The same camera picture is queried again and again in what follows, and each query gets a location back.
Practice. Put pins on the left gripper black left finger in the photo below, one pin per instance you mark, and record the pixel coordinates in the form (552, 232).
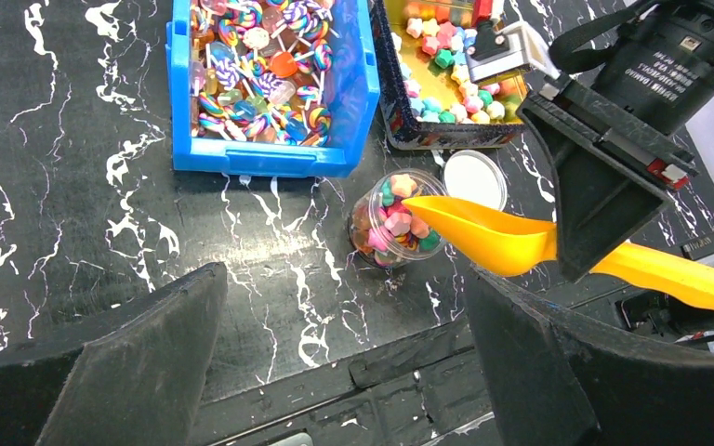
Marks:
(133, 375)

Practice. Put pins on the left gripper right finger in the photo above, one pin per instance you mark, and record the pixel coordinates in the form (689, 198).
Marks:
(558, 377)

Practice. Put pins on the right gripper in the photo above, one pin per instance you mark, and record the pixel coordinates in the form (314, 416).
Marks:
(612, 160)

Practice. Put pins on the yellow plastic scoop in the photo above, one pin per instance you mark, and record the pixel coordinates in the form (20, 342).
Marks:
(509, 246)

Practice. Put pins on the white round jar lid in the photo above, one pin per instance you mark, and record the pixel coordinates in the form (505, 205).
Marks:
(472, 176)

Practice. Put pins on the square tin of colourful candies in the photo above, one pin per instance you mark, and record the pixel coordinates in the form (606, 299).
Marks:
(428, 101)

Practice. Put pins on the clear glass jar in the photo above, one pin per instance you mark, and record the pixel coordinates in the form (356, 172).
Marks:
(384, 232)

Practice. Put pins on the blue plastic candy bin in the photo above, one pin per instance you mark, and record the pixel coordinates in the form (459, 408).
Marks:
(271, 88)

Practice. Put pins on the aluminium frame rail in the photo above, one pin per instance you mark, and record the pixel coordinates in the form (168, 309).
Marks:
(425, 389)

